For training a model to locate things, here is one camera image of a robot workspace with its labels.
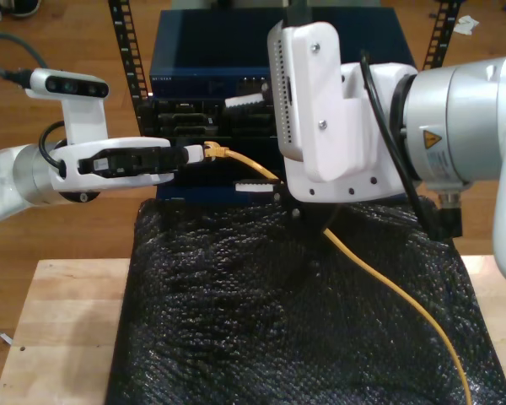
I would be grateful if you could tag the black rack server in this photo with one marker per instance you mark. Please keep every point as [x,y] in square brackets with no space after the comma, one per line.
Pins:
[185,118]

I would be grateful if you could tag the white crumpled paper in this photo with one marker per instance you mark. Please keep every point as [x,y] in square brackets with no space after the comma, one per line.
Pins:
[466,26]

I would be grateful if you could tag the black bubble mat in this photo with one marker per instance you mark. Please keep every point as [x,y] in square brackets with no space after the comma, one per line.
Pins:
[236,337]

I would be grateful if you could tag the blue metal base plate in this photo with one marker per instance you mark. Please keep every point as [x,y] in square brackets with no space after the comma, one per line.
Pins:
[194,193]

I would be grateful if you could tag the blue network switch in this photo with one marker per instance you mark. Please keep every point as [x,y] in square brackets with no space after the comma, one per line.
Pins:
[215,42]

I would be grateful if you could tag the black perforated rack post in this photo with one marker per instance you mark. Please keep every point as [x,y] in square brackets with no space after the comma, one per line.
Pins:
[128,50]
[440,34]

